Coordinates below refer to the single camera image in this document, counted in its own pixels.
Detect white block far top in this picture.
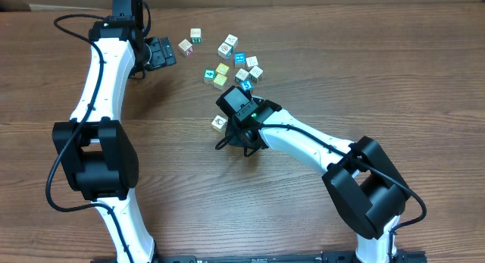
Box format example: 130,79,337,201
224,34,239,49

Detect yellow block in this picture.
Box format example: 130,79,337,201
215,63,230,76
213,74,227,90

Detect yellow block lower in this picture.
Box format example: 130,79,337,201
213,74,227,90

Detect blue number five block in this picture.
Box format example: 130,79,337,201
239,80,254,92

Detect left black cable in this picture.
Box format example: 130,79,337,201
45,1,152,263

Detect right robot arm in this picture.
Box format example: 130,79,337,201
216,99,412,262

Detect green number four block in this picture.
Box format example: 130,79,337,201
203,69,216,83

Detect white block blue side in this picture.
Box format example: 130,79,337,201
217,42,233,60

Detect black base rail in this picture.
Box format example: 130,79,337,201
90,250,429,263

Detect yellow block upper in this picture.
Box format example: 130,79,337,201
215,63,230,76

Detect white letter block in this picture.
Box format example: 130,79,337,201
246,56,258,70

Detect white cream block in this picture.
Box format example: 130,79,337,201
211,115,227,132

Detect white block green side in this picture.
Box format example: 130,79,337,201
190,28,202,44

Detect right black cable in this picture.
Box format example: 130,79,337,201
214,121,428,263

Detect white block teal side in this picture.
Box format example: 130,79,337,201
235,68,249,83

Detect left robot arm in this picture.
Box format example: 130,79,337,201
45,16,176,262

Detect black cable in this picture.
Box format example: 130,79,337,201
214,121,428,263
45,1,152,263

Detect white block green edge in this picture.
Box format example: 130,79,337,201
249,66,264,83

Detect blue top block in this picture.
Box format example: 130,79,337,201
234,52,246,68

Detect white block red side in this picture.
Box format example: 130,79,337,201
178,39,193,56

